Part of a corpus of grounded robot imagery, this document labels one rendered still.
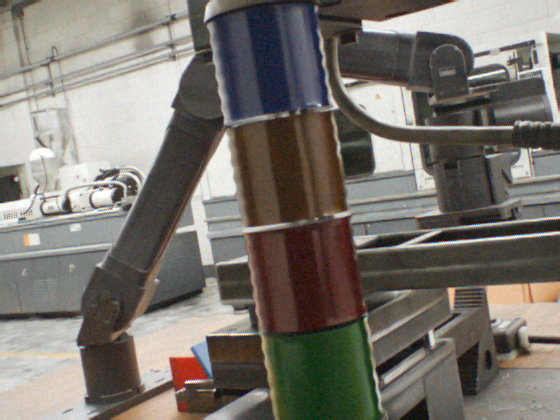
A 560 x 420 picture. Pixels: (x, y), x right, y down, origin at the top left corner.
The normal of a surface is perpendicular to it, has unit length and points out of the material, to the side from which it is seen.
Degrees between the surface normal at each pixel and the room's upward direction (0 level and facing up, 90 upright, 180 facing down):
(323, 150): 104
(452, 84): 90
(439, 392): 90
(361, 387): 76
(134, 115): 90
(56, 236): 90
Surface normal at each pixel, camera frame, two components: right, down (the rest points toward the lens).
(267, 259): -0.62, -0.11
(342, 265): 0.55, -0.30
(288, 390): -0.54, 0.38
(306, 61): 0.62, 0.18
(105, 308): -0.10, 0.07
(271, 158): -0.20, 0.33
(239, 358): -0.54, 0.14
